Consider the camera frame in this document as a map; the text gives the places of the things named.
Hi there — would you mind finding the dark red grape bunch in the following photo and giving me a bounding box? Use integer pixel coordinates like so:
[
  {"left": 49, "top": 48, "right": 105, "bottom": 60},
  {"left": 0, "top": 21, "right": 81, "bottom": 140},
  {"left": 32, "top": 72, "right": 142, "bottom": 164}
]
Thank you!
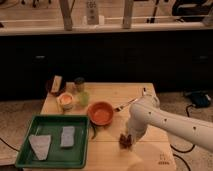
[{"left": 119, "top": 134, "right": 132, "bottom": 149}]

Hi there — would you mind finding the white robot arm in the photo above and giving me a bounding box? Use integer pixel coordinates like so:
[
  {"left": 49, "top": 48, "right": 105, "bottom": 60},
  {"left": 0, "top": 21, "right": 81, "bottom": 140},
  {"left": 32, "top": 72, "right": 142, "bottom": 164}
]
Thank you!
[{"left": 126, "top": 94, "right": 213, "bottom": 153}]

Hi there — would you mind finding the orange bowl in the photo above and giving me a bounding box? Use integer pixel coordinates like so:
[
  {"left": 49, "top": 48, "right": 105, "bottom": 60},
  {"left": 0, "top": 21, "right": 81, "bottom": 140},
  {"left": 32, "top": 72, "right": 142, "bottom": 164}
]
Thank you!
[{"left": 87, "top": 102, "right": 114, "bottom": 126}]

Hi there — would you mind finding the green chili pepper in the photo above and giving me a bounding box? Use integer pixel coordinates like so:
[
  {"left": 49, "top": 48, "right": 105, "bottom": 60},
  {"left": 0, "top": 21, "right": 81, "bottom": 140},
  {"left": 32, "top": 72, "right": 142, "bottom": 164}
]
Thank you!
[{"left": 90, "top": 122, "right": 97, "bottom": 139}]

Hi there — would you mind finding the green cup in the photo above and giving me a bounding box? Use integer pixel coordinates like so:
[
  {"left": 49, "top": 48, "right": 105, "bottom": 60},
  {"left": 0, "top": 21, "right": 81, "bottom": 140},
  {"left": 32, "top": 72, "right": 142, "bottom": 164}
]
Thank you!
[{"left": 78, "top": 92, "right": 89, "bottom": 107}]

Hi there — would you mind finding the dark blue box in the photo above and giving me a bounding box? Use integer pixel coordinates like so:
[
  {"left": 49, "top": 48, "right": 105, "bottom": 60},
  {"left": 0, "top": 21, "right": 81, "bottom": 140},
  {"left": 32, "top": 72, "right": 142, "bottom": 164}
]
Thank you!
[{"left": 189, "top": 92, "right": 211, "bottom": 108}]

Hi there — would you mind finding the dark lid spice jar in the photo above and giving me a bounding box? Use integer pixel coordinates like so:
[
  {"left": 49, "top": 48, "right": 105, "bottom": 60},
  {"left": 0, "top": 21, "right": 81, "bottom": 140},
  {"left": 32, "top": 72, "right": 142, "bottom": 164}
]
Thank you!
[{"left": 74, "top": 77, "right": 85, "bottom": 92}]

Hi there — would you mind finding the small white orange cup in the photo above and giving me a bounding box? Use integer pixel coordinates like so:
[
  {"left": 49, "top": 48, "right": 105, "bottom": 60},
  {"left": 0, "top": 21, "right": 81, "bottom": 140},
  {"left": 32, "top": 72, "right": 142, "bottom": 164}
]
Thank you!
[{"left": 57, "top": 92, "right": 73, "bottom": 110}]

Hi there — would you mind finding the green plastic tray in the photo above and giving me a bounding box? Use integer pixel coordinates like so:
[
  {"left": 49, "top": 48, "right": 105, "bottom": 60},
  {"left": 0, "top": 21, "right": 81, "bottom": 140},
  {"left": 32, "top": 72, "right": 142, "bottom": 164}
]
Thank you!
[{"left": 15, "top": 115, "right": 89, "bottom": 169}]

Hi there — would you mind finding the black cable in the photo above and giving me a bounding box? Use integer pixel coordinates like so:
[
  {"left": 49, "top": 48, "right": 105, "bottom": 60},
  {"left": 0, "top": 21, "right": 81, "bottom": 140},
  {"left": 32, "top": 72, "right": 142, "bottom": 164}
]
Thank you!
[{"left": 169, "top": 103, "right": 201, "bottom": 171}]

